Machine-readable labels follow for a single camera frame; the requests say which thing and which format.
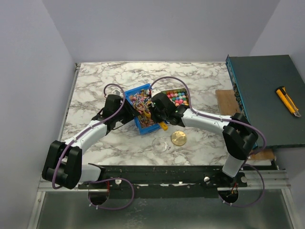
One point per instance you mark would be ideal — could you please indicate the wooden board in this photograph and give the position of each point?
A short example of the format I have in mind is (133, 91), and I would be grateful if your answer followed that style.
(228, 106)

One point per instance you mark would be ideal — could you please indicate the gold round lid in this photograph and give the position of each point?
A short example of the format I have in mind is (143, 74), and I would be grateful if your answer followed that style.
(178, 138)

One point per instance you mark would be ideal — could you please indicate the clear plastic round container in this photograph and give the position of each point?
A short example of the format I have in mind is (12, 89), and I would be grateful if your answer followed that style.
(160, 145)

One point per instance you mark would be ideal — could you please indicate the yellow utility knife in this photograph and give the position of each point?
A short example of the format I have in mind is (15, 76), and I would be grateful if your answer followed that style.
(287, 101)

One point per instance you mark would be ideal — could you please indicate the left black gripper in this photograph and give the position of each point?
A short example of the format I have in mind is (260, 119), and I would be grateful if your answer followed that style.
(131, 112)

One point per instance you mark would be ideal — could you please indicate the dark green box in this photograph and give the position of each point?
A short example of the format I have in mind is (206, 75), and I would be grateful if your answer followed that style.
(255, 80)

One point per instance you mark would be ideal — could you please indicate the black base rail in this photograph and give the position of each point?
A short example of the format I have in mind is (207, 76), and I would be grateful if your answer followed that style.
(164, 182)

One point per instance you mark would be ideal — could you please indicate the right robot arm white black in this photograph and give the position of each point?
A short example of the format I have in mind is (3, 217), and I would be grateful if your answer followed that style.
(239, 136)

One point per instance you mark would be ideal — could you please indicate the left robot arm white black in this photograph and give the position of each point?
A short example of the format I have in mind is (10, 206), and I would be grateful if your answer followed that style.
(64, 166)

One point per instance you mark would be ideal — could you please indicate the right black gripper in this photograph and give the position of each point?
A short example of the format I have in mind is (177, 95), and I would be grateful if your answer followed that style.
(154, 114)

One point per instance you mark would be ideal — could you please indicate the metal tin of star candies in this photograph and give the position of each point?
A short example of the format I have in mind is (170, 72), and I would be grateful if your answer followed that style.
(178, 96)

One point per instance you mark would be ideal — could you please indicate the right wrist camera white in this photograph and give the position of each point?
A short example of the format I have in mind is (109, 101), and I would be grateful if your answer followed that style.
(153, 92)

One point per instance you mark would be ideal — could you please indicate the blue plastic candy bin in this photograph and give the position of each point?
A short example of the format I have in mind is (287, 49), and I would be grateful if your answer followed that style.
(139, 99)

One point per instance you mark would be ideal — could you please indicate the yellow plastic scoop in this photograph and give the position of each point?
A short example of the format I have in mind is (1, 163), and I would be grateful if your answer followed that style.
(163, 125)

